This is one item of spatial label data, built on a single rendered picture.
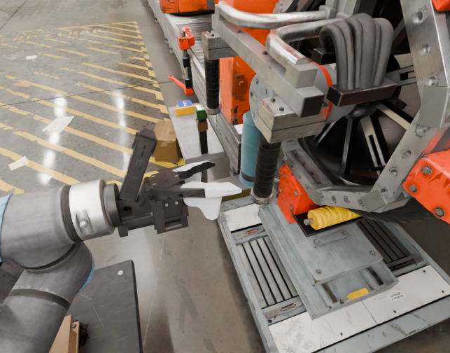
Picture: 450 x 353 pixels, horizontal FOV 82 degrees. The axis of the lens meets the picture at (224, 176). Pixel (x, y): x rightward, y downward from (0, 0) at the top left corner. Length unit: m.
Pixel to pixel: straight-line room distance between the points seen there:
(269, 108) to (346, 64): 0.11
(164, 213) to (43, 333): 0.24
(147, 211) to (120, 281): 0.55
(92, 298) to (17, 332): 0.50
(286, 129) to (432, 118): 0.20
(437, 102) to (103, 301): 0.94
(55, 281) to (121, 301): 0.45
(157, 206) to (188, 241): 0.93
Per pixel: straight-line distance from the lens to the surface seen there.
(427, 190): 0.50
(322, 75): 0.60
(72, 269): 0.53
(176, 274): 1.26
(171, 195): 0.40
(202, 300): 1.21
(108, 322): 0.93
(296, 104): 0.37
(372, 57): 0.41
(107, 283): 0.98
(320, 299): 1.11
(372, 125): 0.70
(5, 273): 0.72
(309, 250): 1.09
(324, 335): 1.15
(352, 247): 1.16
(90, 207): 0.42
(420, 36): 0.49
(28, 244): 0.45
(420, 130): 0.49
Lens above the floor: 1.14
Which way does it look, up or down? 45 degrees down
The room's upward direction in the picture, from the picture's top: straight up
